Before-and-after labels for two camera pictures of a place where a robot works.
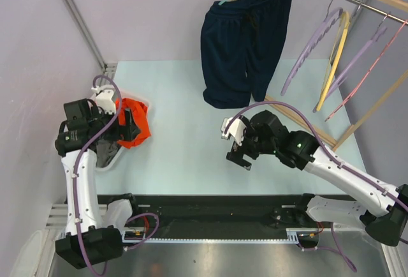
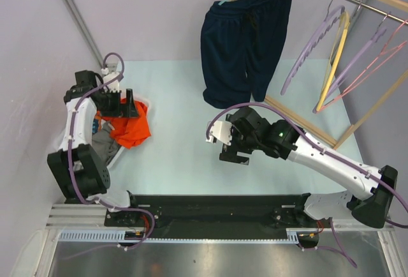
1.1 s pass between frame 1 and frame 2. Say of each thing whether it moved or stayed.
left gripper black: moved
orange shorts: stayed
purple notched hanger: stayed
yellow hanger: stayed
